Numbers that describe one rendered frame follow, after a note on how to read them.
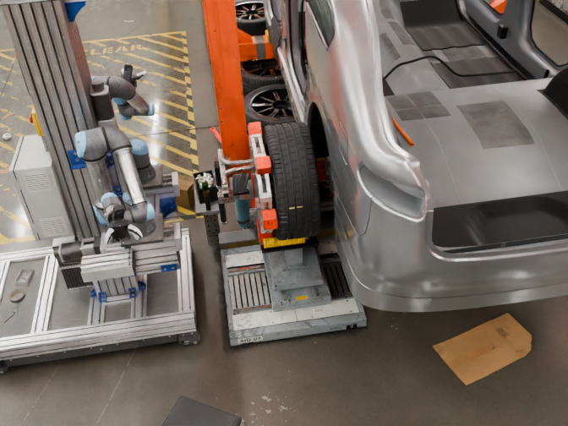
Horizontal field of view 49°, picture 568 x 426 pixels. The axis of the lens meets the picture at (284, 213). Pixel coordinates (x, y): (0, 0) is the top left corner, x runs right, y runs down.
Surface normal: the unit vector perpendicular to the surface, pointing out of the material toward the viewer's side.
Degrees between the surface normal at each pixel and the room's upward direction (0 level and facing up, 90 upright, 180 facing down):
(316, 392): 0
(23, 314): 0
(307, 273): 0
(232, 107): 90
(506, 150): 22
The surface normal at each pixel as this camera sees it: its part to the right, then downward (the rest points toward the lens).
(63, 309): -0.04, -0.77
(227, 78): 0.15, 0.62
